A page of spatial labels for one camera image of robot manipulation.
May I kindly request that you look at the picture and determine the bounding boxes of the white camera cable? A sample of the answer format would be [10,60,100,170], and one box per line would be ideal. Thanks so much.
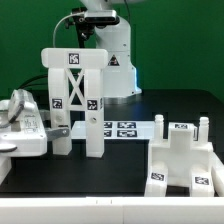
[52,13,76,49]

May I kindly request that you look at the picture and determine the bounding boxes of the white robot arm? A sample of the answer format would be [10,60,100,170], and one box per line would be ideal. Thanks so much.
[0,0,141,158]

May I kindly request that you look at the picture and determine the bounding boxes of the black base cables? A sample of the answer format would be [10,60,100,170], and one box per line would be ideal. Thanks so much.
[18,74,49,90]

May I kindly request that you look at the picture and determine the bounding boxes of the white chair back frame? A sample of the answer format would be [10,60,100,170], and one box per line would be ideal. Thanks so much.
[41,48,108,158]

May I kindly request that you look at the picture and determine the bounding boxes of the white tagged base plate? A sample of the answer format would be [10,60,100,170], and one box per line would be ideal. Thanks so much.
[71,121,154,140]

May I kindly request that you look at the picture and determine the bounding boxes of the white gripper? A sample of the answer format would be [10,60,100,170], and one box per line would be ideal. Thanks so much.
[0,100,70,157]

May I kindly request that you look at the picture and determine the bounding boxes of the white tagged cube nut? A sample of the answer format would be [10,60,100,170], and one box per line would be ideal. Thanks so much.
[194,126,198,140]

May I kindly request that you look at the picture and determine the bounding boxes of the black camera on stand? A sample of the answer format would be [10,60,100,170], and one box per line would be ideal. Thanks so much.
[64,7,120,48]

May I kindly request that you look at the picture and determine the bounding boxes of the white left fence rail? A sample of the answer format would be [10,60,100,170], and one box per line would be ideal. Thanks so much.
[0,157,11,185]

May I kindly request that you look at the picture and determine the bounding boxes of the white chair seat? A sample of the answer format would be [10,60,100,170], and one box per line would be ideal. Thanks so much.
[148,114,213,187]

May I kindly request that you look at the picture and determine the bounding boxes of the white front fence rail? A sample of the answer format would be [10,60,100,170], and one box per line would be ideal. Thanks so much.
[0,197,224,224]

